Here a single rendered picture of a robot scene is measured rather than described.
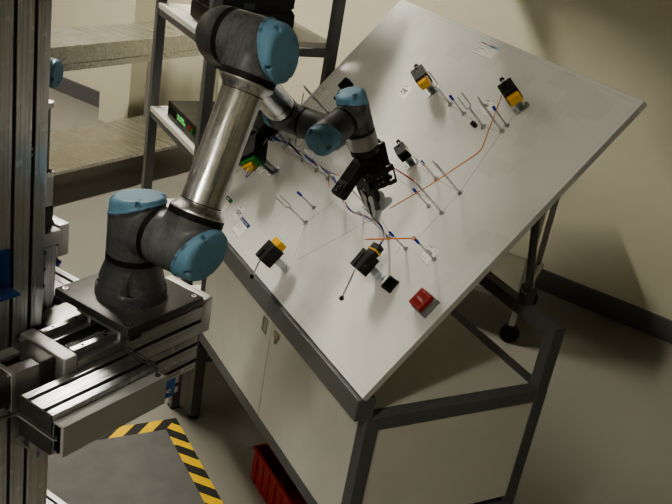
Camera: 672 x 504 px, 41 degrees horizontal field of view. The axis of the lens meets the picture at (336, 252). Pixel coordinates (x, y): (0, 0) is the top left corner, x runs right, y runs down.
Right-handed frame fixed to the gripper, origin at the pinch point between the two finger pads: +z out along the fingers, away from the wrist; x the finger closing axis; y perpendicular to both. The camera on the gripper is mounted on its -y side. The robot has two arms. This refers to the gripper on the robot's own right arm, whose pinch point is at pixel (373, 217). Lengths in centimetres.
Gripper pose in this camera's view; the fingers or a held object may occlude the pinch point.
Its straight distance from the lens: 233.6
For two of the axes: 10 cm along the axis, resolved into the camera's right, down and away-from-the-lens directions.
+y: 8.3, -4.6, 3.1
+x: -5.0, -3.8, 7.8
